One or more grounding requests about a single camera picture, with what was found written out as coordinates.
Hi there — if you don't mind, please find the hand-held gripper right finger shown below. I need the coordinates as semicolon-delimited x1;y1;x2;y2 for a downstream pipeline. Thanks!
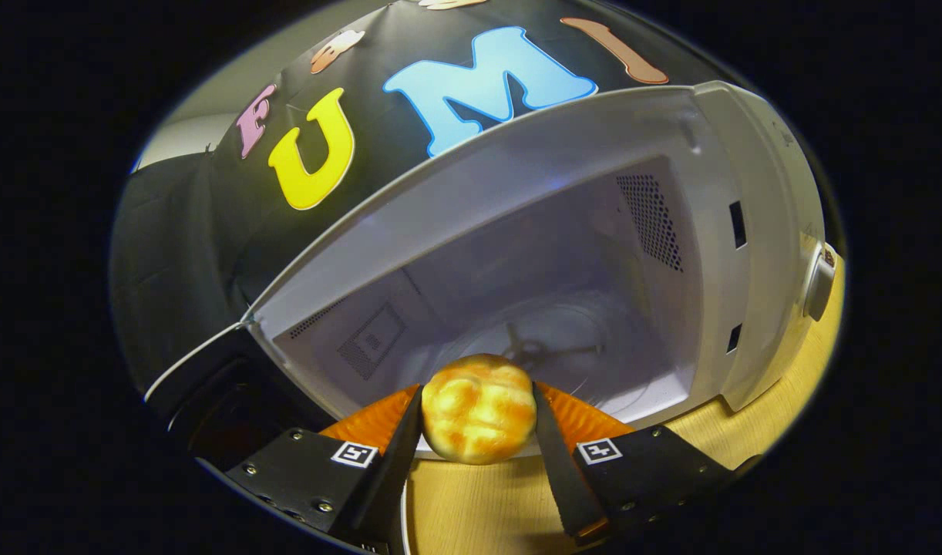
533;382;761;544

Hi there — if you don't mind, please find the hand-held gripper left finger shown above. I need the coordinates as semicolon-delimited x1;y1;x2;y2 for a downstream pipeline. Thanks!
224;385;426;553

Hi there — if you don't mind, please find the golden bread roll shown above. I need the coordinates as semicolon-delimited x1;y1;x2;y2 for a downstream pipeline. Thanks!
421;353;538;466

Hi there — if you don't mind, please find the white microwave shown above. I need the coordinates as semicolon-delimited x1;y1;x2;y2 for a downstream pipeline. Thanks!
143;81;838;463

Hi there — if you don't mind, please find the black backdrop cloth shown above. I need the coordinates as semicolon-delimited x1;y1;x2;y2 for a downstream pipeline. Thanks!
109;0;749;394

